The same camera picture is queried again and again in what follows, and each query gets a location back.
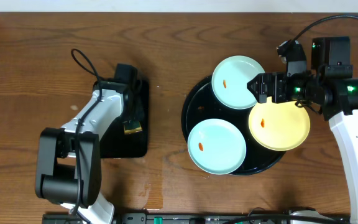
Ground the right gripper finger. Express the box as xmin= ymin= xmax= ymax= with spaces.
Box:
xmin=255 ymin=91 xmax=268 ymax=103
xmin=247 ymin=75 xmax=260 ymax=89

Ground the yellow green sponge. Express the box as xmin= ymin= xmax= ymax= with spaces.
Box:
xmin=123 ymin=121 xmax=142 ymax=134

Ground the light blue plate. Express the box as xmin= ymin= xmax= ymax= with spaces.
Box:
xmin=187 ymin=119 xmax=247 ymax=175
xmin=211 ymin=55 xmax=265 ymax=110

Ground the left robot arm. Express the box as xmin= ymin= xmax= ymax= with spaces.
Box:
xmin=35 ymin=78 xmax=149 ymax=223

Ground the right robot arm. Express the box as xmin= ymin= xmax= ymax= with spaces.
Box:
xmin=247 ymin=37 xmax=358 ymax=223

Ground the black rectangular tray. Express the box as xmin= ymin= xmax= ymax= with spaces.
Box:
xmin=100 ymin=79 xmax=149 ymax=159

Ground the black round tray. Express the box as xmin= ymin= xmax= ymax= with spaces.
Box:
xmin=181 ymin=76 xmax=285 ymax=175

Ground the yellow plate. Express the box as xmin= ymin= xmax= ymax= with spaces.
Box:
xmin=249 ymin=97 xmax=311 ymax=151

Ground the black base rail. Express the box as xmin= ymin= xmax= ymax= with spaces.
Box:
xmin=42 ymin=212 xmax=351 ymax=224

